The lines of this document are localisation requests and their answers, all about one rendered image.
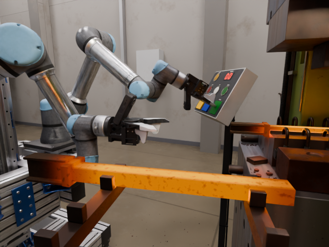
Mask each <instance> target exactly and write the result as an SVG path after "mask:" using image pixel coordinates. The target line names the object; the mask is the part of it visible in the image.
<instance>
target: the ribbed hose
mask: <svg viewBox="0 0 329 247"><path fill-rule="evenodd" d="M291 55H292V52H286V56H285V57H286V59H285V68H284V75H283V76H284V77H283V86H282V95H281V104H280V113H279V116H281V117H282V125H283V124H284V115H285V107H286V97H287V89H288V80H289V75H288V72H289V71H290V63H291Z"/></svg>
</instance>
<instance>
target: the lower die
mask: <svg viewBox="0 0 329 247"><path fill-rule="evenodd" d="M310 134H311V137H310V144H309V147H310V149H319V150H326V148H327V147H328V140H329V134H328V133H327V134H326V137H323V136H322V134H323V133H322V132H310ZM284 143H285V134H282V130H270V133H269V137H264V136H263V135H258V146H259V147H260V149H261V151H262V152H263V154H264V155H265V157H266V158H267V159H268V162H269V163H270V165H271V166H272V167H275V166H276V161H277V160H275V159H274V157H273V151H274V149H275V148H278V147H283V146H284ZM288 146H289V148H304V147H305V146H306V133H305V136H303V135H302V131H289V141H288ZM262 148H263V150H262Z"/></svg>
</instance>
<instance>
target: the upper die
mask: <svg viewBox="0 0 329 247"><path fill-rule="evenodd" d="M327 41H329V0H285V2H284V3H283V4H282V6H281V7H280V8H279V9H278V11H277V12H276V13H275V15H274V16H273V17H272V18H271V20H270V21H269V28H268V39H267V50H266V52H291V51H313V48H314V46H317V45H319V44H322V43H324V42H327Z"/></svg>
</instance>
